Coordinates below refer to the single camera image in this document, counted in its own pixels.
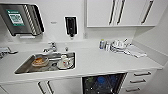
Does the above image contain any steel paper towel dispenser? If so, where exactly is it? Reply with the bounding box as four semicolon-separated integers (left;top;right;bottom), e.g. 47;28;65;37
0;3;46;38

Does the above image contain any blue dish soap bottle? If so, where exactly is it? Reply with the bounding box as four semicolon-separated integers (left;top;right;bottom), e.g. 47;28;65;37
98;38;106;50

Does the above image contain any white drawer unit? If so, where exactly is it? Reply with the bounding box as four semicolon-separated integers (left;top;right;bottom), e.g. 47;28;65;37
119;68;157;94

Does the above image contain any steel sink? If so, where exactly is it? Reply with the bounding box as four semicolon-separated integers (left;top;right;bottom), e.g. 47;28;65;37
13;51;77;76

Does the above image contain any stack of white plates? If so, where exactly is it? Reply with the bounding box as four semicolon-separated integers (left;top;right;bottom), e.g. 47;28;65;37
110;38;130;54

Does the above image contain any white wall cabinet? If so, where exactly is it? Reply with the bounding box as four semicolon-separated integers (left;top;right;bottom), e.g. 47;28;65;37
85;0;168;28

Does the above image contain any white two-door base cabinet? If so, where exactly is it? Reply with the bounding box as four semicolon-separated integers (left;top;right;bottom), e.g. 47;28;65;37
1;77;84;94

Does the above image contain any steel dishwasher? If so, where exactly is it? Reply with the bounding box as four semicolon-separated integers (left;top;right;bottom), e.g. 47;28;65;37
81;72;128;94

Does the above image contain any dish rack with dishes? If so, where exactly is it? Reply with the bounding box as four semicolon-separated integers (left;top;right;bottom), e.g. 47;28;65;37
0;46;19;60

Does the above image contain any blue bowl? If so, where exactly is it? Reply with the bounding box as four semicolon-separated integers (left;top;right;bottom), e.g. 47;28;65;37
96;77;107;85

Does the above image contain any black soap dispenser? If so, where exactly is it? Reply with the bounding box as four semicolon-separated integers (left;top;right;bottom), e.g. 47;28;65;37
64;15;79;39

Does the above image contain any chrome faucet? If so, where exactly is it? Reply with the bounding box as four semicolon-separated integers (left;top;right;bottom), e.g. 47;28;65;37
42;41;58;54

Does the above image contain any white folded towel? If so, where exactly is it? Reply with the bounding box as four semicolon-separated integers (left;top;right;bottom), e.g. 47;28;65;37
123;44;148;59

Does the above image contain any white cup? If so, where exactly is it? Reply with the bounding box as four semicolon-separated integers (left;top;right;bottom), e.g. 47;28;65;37
56;54;75;71

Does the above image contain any clear drinking glass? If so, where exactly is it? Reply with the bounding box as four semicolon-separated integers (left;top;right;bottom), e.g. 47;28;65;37
104;41;111;52

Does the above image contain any white wall outlet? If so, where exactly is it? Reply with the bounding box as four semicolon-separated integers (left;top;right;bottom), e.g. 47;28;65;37
82;31;89;40

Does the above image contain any brown bowl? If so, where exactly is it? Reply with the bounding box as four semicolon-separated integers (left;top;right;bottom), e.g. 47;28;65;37
32;56;50;68

